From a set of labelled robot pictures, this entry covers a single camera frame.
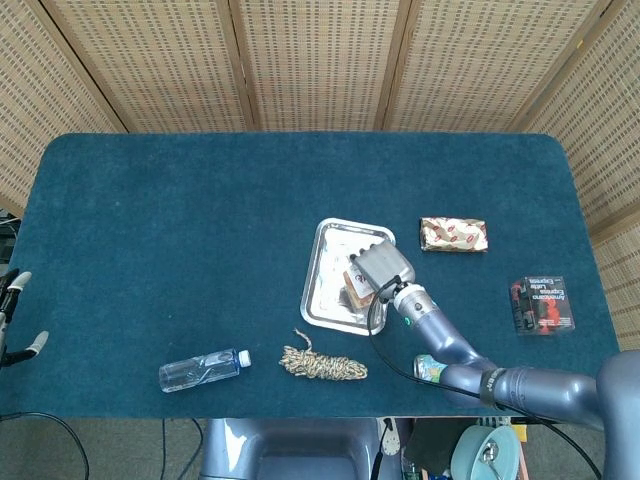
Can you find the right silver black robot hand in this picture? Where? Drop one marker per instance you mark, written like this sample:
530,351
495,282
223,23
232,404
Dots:
382,265

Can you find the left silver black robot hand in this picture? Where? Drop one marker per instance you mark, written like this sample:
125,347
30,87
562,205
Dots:
11,295

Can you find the small brown and white packet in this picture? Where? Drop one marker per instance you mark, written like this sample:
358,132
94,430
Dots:
356,292

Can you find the silver metal tray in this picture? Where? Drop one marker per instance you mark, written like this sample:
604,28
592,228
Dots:
325,295

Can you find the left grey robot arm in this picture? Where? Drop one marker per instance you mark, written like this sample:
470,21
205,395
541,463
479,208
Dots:
1,330

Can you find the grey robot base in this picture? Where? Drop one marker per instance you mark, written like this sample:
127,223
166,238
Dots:
300,447

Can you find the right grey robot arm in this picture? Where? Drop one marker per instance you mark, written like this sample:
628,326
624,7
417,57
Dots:
525,387

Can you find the gold red wrapped snack pack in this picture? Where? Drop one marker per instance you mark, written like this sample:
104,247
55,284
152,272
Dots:
454,235

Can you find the light blue drink can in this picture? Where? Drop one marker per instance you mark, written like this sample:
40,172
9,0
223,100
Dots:
425,367

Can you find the black red coffee box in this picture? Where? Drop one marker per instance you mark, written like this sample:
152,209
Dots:
542,305

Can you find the dark green bag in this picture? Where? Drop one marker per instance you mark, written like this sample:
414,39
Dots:
430,445

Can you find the blue carpet table cover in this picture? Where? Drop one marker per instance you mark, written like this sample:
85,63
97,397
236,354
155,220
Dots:
200,225

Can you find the clear plastic water bottle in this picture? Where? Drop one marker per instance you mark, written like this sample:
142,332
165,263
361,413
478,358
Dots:
200,370

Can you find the woven bamboo folding screen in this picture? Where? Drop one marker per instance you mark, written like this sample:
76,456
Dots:
320,60

